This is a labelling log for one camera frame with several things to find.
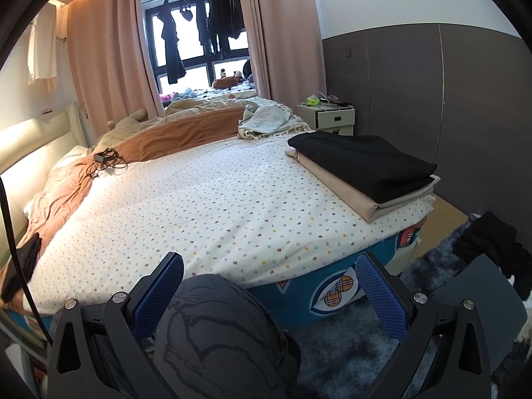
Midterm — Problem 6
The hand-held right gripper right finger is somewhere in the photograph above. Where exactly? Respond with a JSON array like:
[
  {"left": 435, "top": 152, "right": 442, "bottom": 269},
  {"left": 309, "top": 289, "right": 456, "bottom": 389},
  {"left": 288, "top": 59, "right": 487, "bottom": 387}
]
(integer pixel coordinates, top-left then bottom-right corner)
[{"left": 355, "top": 251, "right": 493, "bottom": 399}]

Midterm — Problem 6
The white hanging shirt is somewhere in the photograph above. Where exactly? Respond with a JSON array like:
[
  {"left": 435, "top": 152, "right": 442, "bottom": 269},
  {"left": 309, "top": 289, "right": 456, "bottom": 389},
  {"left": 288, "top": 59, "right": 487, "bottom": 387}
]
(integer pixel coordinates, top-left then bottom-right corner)
[{"left": 27, "top": 2, "right": 59, "bottom": 92}]

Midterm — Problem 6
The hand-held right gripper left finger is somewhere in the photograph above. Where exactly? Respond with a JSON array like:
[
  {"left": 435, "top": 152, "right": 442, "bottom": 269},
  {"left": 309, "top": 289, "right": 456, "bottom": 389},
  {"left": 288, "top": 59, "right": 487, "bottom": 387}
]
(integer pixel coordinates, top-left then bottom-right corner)
[{"left": 46, "top": 251, "right": 185, "bottom": 399}]

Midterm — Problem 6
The person's leg in grey pants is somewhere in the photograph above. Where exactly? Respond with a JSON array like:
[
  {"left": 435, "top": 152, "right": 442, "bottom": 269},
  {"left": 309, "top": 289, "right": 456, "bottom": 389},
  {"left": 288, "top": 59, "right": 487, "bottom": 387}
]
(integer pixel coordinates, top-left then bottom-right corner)
[{"left": 153, "top": 274, "right": 302, "bottom": 399}]

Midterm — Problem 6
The beige blanket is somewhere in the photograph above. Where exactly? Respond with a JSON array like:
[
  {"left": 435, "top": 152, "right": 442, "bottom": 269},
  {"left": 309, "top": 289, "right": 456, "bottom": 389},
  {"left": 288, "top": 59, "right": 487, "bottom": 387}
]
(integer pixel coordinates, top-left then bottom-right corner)
[{"left": 166, "top": 95, "right": 267, "bottom": 113}]

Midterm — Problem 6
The white pillow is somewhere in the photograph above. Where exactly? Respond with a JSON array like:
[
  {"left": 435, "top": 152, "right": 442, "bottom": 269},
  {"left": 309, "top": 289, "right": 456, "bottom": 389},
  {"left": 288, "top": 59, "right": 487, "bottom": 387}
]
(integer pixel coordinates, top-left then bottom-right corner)
[{"left": 48, "top": 145, "right": 90, "bottom": 175}]

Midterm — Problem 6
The black jacket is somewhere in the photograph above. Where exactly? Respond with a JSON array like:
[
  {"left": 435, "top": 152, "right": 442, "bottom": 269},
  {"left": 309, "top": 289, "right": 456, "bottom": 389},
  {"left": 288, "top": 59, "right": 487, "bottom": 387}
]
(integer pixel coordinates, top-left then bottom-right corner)
[{"left": 288, "top": 131, "right": 439, "bottom": 204}]

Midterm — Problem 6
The orange blanket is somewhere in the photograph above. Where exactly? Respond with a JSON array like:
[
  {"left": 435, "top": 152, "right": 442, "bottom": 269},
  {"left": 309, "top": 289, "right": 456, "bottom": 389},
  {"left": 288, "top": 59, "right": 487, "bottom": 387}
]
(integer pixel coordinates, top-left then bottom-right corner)
[{"left": 25, "top": 106, "right": 250, "bottom": 250}]

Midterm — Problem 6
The cardboard sheet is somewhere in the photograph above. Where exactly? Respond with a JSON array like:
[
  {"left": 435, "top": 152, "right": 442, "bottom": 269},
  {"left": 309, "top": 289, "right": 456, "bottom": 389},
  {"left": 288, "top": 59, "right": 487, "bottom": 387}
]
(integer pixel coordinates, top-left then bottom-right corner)
[{"left": 416, "top": 193, "right": 470, "bottom": 258}]

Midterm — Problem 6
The bed with floral sheet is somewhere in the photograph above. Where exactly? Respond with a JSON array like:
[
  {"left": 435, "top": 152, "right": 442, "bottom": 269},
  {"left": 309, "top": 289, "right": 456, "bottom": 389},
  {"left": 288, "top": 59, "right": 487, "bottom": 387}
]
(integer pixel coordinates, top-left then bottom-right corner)
[{"left": 0, "top": 133, "right": 437, "bottom": 333}]

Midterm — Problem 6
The pile of black clothes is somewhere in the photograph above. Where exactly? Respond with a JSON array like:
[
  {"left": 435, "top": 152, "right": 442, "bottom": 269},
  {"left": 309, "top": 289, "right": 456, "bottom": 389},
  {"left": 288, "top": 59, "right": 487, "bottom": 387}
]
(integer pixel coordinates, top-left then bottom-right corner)
[{"left": 453, "top": 211, "right": 530, "bottom": 296}]

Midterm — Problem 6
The white nightstand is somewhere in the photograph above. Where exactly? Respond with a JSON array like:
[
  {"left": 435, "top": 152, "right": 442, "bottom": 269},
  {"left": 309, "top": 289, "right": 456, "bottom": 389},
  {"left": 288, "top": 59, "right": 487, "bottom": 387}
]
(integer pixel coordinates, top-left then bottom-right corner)
[{"left": 296, "top": 102, "right": 356, "bottom": 136}]

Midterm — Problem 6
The dark folded cloth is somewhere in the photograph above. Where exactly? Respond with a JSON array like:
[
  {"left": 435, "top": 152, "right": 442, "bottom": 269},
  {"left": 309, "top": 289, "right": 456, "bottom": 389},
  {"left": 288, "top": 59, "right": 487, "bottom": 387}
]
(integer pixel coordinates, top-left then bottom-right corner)
[{"left": 0, "top": 233, "right": 42, "bottom": 303}]

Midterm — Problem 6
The beige folded cloth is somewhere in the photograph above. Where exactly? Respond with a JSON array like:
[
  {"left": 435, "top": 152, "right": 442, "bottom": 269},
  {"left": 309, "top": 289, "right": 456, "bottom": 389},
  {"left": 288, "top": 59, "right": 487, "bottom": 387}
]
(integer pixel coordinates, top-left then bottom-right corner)
[{"left": 291, "top": 150, "right": 441, "bottom": 222}]

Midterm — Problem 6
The black power adapter with cables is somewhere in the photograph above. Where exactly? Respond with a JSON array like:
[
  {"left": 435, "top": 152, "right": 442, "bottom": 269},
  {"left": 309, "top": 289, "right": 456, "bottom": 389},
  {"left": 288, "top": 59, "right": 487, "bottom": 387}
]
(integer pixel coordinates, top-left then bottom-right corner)
[{"left": 85, "top": 147, "right": 129, "bottom": 175}]

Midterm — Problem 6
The black cable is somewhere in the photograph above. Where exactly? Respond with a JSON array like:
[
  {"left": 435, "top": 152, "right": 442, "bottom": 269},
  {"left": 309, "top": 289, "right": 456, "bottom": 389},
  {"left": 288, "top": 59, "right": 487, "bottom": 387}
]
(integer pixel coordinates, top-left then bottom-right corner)
[{"left": 0, "top": 177, "right": 53, "bottom": 345}]

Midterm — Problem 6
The brown plush toy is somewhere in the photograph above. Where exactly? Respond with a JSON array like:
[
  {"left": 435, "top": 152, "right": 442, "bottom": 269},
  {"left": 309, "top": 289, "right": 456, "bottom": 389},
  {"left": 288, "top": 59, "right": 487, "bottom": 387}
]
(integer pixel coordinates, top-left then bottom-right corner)
[{"left": 212, "top": 68, "right": 246, "bottom": 89}]

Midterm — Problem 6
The row of dark hanging clothes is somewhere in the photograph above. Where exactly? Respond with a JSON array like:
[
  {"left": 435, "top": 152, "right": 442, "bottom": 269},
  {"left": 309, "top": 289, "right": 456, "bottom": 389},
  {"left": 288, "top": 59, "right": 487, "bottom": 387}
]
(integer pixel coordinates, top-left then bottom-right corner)
[{"left": 195, "top": 0, "right": 246, "bottom": 61}]

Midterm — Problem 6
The long black hanging garment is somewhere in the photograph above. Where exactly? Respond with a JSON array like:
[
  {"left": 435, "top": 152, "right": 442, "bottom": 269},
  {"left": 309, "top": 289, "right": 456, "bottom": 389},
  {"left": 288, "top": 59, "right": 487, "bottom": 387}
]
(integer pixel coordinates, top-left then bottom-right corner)
[{"left": 160, "top": 0, "right": 187, "bottom": 85}]

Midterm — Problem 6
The crumpled light blue cloth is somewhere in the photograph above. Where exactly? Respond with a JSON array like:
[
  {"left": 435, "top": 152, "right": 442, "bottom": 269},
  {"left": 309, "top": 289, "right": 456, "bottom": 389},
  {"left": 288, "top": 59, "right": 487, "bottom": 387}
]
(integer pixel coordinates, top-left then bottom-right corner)
[{"left": 238, "top": 106, "right": 312, "bottom": 139}]

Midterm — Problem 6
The pink curtain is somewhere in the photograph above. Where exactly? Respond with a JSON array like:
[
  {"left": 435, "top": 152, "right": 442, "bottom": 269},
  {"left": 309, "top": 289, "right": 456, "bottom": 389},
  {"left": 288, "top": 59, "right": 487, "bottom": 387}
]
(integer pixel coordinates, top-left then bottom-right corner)
[
  {"left": 235, "top": 0, "right": 327, "bottom": 106},
  {"left": 66, "top": 0, "right": 167, "bottom": 127}
]

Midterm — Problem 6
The pile of soft toys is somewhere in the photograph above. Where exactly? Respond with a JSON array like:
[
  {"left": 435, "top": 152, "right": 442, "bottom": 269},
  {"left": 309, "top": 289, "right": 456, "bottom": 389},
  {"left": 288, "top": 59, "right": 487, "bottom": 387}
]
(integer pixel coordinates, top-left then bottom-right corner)
[{"left": 160, "top": 87, "right": 196, "bottom": 102}]

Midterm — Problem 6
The blue shaggy rug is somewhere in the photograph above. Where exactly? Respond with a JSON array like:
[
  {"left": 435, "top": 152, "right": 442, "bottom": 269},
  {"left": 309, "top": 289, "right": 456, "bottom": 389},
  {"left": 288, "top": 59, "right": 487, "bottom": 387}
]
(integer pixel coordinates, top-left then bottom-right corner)
[{"left": 287, "top": 216, "right": 532, "bottom": 399}]

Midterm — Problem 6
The white headboard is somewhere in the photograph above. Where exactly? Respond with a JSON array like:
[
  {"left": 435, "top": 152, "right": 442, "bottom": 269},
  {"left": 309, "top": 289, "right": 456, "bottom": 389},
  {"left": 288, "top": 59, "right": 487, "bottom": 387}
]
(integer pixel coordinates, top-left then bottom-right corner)
[{"left": 0, "top": 102, "right": 90, "bottom": 175}]

